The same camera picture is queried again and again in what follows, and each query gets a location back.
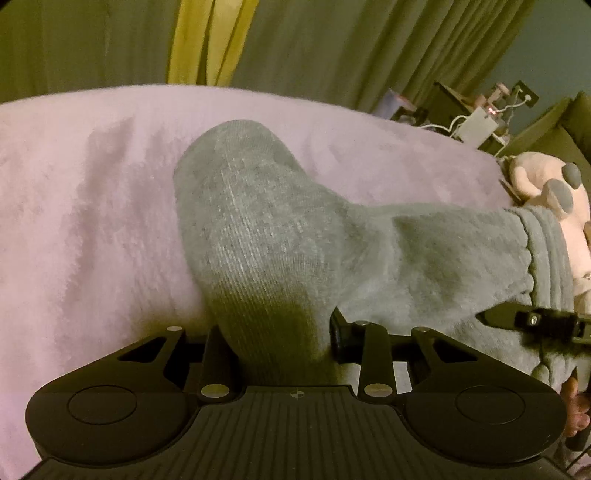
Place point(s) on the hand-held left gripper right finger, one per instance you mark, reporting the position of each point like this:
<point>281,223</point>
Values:
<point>344,344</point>

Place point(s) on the black stand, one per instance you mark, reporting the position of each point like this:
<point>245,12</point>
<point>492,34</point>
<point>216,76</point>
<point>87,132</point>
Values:
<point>450,106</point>

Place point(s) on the yellow curtain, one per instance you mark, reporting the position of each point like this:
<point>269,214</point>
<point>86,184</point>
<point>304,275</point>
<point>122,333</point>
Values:
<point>210,41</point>

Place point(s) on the person's right hand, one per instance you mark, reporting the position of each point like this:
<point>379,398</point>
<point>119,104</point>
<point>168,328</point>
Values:
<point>577,408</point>

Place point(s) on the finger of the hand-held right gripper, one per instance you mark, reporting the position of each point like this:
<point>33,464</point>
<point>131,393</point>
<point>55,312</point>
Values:
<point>535,321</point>

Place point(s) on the pink fleece blanket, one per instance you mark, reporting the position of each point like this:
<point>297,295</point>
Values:
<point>87,207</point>

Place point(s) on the grey sock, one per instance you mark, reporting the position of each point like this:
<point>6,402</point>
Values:
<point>286,240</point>

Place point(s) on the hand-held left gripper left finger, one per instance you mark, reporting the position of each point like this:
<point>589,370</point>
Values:
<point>214,362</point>

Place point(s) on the pink plush toy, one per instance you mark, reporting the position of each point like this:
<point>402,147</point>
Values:
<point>554,189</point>

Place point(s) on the green cushion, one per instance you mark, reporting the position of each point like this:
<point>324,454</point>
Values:
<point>561,129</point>

